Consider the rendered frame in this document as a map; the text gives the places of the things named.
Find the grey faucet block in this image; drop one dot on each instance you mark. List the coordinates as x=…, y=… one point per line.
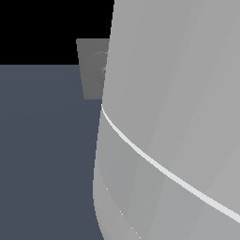
x=92, y=75

